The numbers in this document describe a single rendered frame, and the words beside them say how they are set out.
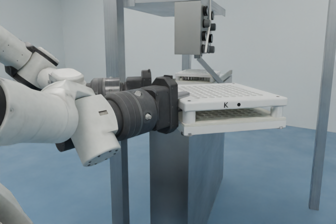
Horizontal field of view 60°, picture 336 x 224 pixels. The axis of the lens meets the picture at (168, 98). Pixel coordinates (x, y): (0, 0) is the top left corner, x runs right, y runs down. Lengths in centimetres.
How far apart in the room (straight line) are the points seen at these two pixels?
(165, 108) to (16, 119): 33
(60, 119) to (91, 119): 9
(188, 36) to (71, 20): 592
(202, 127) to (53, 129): 33
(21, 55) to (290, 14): 389
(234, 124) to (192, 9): 61
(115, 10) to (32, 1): 569
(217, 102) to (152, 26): 483
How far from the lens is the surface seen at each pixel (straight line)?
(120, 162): 129
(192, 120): 61
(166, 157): 142
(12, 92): 33
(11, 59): 96
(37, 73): 96
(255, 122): 67
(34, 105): 35
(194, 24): 114
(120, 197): 137
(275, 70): 448
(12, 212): 84
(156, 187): 151
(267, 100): 67
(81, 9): 670
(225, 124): 64
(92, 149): 46
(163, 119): 59
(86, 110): 48
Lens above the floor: 118
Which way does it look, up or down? 11 degrees down
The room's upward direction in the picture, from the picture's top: straight up
